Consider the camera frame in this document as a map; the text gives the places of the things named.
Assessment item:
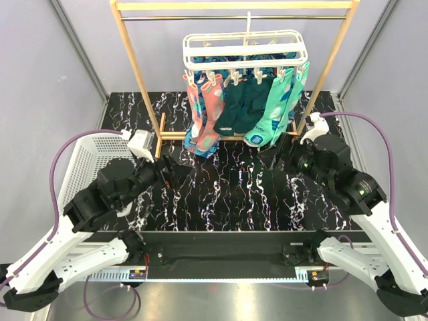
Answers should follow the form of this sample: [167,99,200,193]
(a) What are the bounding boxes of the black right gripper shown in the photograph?
[257,132,333,189]

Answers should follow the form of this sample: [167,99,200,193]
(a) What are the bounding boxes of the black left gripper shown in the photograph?
[118,149,193,209]

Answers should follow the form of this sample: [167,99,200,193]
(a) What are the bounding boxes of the dark teal sock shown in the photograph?
[235,76,274,134]
[214,76,249,136]

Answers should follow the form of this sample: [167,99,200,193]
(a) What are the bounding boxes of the pink sock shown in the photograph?
[197,74,224,152]
[183,70,204,142]

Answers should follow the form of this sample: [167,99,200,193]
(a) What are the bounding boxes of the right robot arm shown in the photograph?
[258,133,427,317]

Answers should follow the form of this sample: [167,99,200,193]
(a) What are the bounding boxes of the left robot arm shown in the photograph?
[1,156,193,312]

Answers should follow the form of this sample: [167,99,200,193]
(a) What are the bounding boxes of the white plastic clip hanger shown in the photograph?
[183,13,308,84]

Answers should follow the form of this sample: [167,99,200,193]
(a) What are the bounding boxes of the mint green sock left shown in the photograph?
[244,72,294,147]

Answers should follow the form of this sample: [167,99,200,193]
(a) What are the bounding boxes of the blue shark print shorts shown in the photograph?
[183,67,295,158]

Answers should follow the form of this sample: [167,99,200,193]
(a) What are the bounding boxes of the wooden clothes rack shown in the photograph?
[110,1,359,157]

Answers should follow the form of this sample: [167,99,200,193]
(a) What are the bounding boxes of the white perforated plastic basket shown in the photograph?
[58,133,133,213]

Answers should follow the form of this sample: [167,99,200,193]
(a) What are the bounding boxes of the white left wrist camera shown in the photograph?
[121,130,154,163]

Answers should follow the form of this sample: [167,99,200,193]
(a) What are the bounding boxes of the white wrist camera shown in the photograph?
[300,112,330,145]
[121,130,154,163]

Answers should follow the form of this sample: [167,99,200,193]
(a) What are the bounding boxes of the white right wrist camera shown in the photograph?
[300,112,330,145]

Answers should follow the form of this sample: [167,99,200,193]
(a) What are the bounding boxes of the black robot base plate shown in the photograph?
[93,229,385,281]

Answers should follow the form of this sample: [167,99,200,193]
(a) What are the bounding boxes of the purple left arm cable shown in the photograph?
[0,128,141,318]

